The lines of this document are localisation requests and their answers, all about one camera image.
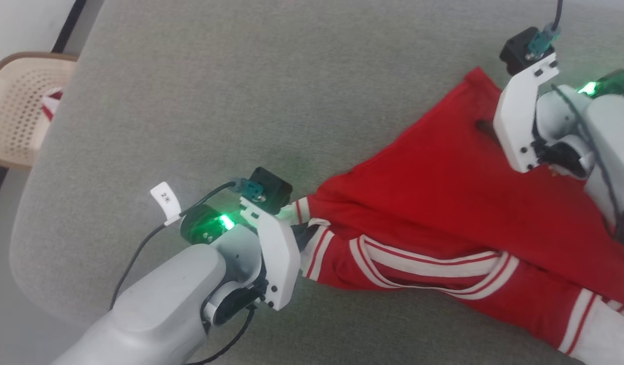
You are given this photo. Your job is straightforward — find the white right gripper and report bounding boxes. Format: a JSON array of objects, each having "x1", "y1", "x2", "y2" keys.
[{"x1": 475, "y1": 52, "x2": 559, "y2": 174}]

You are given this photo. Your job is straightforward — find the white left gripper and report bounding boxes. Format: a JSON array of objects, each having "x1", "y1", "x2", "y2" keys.
[{"x1": 239, "y1": 196, "x2": 319, "y2": 311}]

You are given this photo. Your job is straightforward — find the red white cloth in basket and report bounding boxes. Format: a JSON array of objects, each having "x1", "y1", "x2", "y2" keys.
[{"x1": 40, "y1": 87, "x2": 64, "y2": 123}]

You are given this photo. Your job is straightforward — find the beige plastic laundry basket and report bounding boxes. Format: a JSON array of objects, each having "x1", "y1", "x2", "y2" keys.
[{"x1": 0, "y1": 51, "x2": 80, "y2": 171}]

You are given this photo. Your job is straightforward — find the white paper cable label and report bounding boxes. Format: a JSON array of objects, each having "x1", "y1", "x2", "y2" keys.
[{"x1": 149, "y1": 181, "x2": 183, "y2": 227}]

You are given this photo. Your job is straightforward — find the red garment with white stripes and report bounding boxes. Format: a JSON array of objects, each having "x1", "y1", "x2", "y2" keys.
[{"x1": 290, "y1": 66, "x2": 624, "y2": 365}]

